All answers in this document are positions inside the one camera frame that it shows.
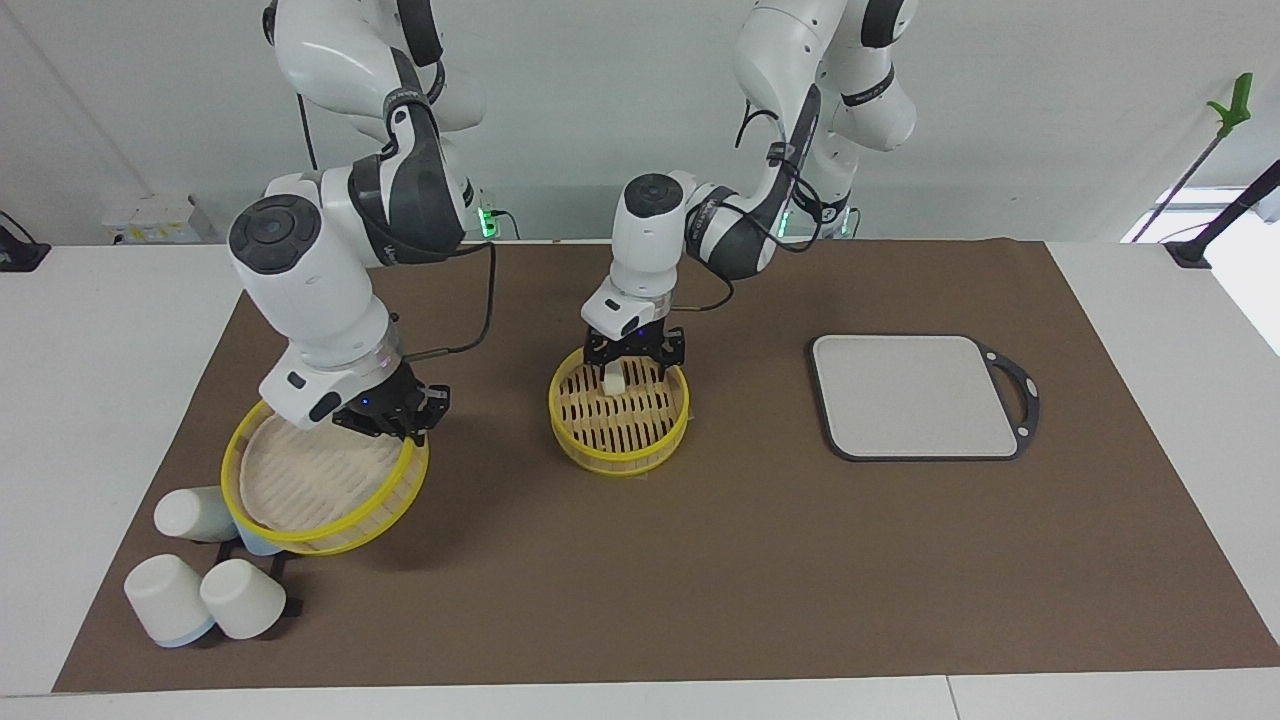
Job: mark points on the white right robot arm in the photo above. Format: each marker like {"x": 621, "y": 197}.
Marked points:
{"x": 300, "y": 280}

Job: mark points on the light blue plastic cup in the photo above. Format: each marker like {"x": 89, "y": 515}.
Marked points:
{"x": 258, "y": 545}

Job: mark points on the grey cutting board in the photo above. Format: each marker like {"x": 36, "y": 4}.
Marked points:
{"x": 900, "y": 400}

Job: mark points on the yellow bamboo steamer basket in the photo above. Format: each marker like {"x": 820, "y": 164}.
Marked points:
{"x": 620, "y": 430}

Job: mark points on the black cup rack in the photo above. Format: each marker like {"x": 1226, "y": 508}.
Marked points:
{"x": 293, "y": 607}

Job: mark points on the green tipped pole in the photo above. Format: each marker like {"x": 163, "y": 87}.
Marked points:
{"x": 1238, "y": 105}

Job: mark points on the yellow bamboo steamer lid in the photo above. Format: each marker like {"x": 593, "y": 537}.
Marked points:
{"x": 310, "y": 480}

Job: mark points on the small white steamed bun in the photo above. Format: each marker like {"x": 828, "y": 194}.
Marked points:
{"x": 614, "y": 380}

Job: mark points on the black table clamp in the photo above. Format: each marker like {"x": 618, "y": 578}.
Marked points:
{"x": 18, "y": 255}

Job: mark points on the brown table mat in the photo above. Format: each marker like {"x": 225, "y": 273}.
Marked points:
{"x": 600, "y": 580}

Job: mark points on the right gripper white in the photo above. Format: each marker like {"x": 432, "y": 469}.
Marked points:
{"x": 300, "y": 395}

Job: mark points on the white plastic cup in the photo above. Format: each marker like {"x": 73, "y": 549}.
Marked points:
{"x": 185, "y": 513}
{"x": 243, "y": 598}
{"x": 165, "y": 600}

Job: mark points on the white power strip box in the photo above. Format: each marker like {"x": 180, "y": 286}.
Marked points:
{"x": 150, "y": 218}

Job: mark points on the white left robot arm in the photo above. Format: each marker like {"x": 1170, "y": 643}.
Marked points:
{"x": 650, "y": 240}

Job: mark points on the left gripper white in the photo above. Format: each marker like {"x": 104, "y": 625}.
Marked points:
{"x": 625, "y": 310}

